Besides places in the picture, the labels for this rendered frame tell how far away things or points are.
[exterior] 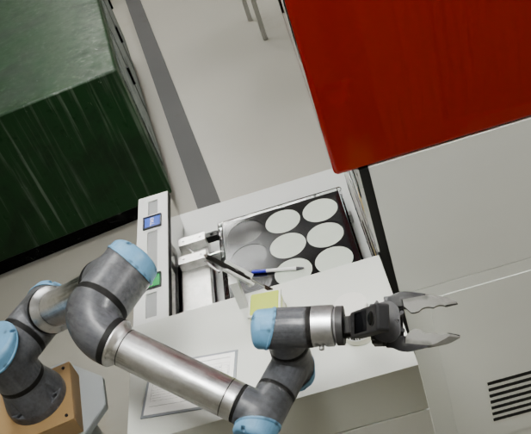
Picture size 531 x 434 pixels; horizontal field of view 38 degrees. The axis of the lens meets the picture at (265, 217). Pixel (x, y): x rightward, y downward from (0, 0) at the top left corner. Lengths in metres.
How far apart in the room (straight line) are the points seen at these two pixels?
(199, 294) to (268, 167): 2.03
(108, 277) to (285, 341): 0.38
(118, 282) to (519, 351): 1.16
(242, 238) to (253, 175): 1.88
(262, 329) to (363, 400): 0.35
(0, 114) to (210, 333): 2.10
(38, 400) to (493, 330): 1.16
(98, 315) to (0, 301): 2.53
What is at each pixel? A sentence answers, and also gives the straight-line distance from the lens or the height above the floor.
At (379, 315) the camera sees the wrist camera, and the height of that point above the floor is 1.27.
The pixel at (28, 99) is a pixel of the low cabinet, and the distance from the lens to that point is 3.66.
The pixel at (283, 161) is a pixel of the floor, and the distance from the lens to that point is 4.00.
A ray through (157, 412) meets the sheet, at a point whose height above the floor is 0.97.
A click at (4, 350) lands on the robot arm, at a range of 1.84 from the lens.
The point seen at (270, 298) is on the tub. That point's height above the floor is 1.03.
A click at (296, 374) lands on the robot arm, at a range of 1.43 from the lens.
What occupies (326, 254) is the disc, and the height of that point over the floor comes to 0.90.
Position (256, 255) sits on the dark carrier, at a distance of 2.04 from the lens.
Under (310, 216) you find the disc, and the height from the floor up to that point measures 0.90.
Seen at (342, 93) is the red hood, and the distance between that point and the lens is 1.56.
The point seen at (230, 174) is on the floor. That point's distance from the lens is 4.05.
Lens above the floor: 2.19
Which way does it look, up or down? 37 degrees down
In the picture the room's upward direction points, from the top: 20 degrees counter-clockwise
